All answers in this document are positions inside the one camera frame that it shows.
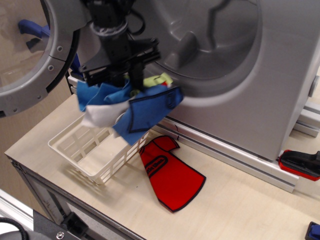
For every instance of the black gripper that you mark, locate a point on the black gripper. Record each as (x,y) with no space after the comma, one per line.
(119,55)

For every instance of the green felt shirt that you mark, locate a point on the green felt shirt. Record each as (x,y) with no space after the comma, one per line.
(152,82)

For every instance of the blue felt garment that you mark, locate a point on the blue felt garment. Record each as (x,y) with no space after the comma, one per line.
(146,110)

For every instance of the white cloth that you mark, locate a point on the white cloth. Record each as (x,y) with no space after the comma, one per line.
(103,116)

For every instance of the white plastic laundry basket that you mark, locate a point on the white plastic laundry basket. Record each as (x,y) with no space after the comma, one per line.
(96,153)

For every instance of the blue cloth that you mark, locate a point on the blue cloth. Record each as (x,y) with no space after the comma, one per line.
(105,94)

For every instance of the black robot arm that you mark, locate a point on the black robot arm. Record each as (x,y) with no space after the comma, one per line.
(113,13)

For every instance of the grey round machine door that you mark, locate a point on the grey round machine door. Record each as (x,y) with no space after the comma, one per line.
(66,18)

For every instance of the grey toy washing machine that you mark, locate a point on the grey toy washing machine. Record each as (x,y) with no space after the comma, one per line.
(245,67)

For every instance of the blue clamp behind door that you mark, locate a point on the blue clamp behind door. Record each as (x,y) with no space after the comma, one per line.
(41,34)

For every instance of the red felt dress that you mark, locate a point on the red felt dress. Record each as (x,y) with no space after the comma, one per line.
(174,183)

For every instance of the red and black clamp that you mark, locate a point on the red and black clamp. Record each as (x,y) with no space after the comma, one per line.
(301,164)

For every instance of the blue clamp at corner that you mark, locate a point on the blue clamp at corner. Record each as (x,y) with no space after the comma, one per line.
(313,231)

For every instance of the aluminium table frame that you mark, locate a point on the aluminium table frame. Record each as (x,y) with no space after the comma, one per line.
(56,203)

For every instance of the black bracket with bolt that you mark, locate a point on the black bracket with bolt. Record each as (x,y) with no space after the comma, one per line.
(71,228)

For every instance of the aluminium extrusion rail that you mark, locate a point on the aluminium extrusion rail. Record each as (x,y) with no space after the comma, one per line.
(200,147)

